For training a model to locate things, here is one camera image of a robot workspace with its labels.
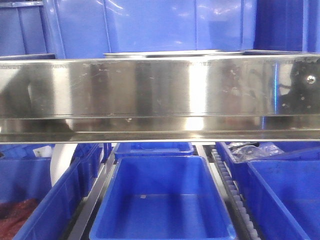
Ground silver metal tray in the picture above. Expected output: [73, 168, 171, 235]
[103, 49, 245, 59]

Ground blue bin lower centre rear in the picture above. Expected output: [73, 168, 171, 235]
[113, 142, 194, 160]

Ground blue bin lower centre front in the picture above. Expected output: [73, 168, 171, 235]
[89, 156, 237, 240]

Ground blue bin lower left rear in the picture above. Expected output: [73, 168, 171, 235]
[73, 143, 112, 197]

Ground clear plastic bags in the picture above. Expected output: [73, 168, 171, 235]
[228, 141, 284, 162]

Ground blue bin lower right rear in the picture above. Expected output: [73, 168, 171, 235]
[215, 141, 320, 181]

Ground white paper roll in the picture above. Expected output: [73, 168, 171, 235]
[50, 143, 78, 187]

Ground stainless steel shelf front panel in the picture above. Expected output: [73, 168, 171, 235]
[0, 51, 320, 144]

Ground large blue bin upper centre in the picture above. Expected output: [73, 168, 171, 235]
[43, 0, 257, 59]

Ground white roller conveyor track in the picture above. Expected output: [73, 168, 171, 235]
[210, 146, 260, 240]

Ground blue bin lower right front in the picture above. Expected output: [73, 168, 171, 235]
[245, 160, 320, 240]

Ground blue bin lower left front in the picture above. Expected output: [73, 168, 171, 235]
[0, 158, 83, 240]

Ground screw on steel panel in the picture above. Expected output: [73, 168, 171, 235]
[306, 75, 317, 85]

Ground blue bin upper right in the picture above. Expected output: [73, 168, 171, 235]
[253, 0, 320, 53]

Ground blue bin upper left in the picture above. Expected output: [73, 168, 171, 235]
[0, 0, 56, 56]

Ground red mesh material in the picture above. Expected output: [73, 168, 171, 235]
[0, 198, 38, 240]

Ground grey metal rail left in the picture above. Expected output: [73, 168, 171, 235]
[65, 153, 116, 240]

